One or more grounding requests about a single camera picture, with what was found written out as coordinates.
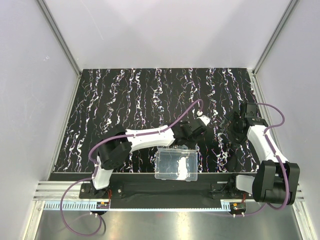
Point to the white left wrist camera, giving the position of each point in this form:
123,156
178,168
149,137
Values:
205,119

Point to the aluminium frame profile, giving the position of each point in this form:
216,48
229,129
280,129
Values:
58,36

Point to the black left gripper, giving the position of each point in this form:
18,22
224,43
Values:
189,137

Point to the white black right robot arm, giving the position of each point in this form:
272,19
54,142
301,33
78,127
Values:
276,180

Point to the clear plastic organizer box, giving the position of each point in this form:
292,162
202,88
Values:
178,163

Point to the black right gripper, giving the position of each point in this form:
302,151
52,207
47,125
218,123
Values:
235,128

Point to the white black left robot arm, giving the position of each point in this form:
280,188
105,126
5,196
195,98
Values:
111,153

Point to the grey cable duct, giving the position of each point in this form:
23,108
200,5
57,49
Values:
119,206

